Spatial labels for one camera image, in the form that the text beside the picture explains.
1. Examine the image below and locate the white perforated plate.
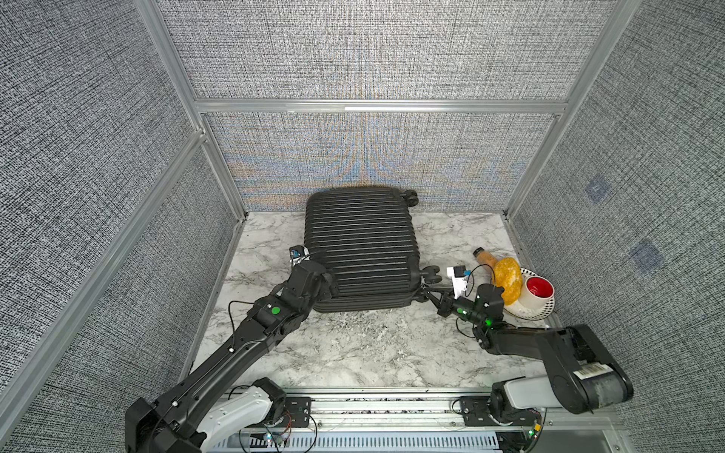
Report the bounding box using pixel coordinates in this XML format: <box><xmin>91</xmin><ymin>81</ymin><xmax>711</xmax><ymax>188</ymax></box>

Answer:
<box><xmin>504</xmin><ymin>268</ymin><xmax>555</xmax><ymax>321</ymax></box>

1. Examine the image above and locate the brown bottle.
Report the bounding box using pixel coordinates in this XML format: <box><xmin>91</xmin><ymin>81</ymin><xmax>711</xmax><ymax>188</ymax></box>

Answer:
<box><xmin>473</xmin><ymin>247</ymin><xmax>498</xmax><ymax>270</ymax></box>

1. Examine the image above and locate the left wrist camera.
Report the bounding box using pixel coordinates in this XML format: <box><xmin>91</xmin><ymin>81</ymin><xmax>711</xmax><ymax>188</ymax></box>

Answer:
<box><xmin>289</xmin><ymin>245</ymin><xmax>310</xmax><ymax>268</ymax></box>

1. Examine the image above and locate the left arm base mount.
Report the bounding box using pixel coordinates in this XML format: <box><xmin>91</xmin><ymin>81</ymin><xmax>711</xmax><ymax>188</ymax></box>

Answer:
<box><xmin>262</xmin><ymin>396</ymin><xmax>313</xmax><ymax>428</ymax></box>

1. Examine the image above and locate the yellow mesh sponge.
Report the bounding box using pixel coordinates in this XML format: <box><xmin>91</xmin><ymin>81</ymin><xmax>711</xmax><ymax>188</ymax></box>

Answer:
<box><xmin>493</xmin><ymin>257</ymin><xmax>523</xmax><ymax>306</ymax></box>

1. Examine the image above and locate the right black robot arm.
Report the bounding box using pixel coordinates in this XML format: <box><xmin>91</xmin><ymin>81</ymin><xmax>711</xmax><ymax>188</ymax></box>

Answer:
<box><xmin>416</xmin><ymin>284</ymin><xmax>634</xmax><ymax>425</ymax></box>

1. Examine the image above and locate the black hard-shell suitcase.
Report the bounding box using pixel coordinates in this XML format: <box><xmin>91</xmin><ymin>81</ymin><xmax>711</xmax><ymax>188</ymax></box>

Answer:
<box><xmin>303</xmin><ymin>186</ymin><xmax>443</xmax><ymax>313</ymax></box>

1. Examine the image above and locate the red and white cup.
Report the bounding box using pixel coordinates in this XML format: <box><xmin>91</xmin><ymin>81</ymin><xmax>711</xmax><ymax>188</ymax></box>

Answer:
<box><xmin>518</xmin><ymin>276</ymin><xmax>555</xmax><ymax>310</ymax></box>

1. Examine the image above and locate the aluminium front rail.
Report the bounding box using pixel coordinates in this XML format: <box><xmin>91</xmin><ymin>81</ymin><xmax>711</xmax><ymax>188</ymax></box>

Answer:
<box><xmin>148</xmin><ymin>387</ymin><xmax>624</xmax><ymax>436</ymax></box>

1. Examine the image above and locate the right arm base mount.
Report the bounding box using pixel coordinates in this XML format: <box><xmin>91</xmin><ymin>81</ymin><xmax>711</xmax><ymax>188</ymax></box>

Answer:
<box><xmin>455</xmin><ymin>394</ymin><xmax>542</xmax><ymax>428</ymax></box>

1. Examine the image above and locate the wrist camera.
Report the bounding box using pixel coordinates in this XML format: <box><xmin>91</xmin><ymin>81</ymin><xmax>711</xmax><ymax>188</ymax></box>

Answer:
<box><xmin>289</xmin><ymin>245</ymin><xmax>310</xmax><ymax>268</ymax></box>
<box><xmin>447</xmin><ymin>265</ymin><xmax>470</xmax><ymax>298</ymax></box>

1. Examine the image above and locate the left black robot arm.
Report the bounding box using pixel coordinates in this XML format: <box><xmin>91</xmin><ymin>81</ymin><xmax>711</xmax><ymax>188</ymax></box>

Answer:
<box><xmin>125</xmin><ymin>260</ymin><xmax>338</xmax><ymax>452</ymax></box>

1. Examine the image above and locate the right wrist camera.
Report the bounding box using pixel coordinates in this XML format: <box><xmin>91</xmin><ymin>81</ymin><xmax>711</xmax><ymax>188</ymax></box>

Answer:
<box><xmin>447</xmin><ymin>265</ymin><xmax>470</xmax><ymax>298</ymax></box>

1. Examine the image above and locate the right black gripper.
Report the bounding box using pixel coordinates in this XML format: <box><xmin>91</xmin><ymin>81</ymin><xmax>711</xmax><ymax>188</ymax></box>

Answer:
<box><xmin>424</xmin><ymin>285</ymin><xmax>485</xmax><ymax>330</ymax></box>

